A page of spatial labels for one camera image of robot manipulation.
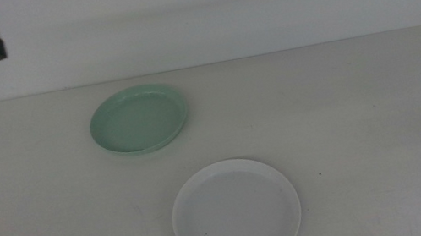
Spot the mint green shallow bowl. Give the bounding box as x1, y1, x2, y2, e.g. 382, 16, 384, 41
83, 77, 194, 163

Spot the white shallow bowl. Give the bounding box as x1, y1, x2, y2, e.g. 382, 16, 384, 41
162, 148, 307, 236

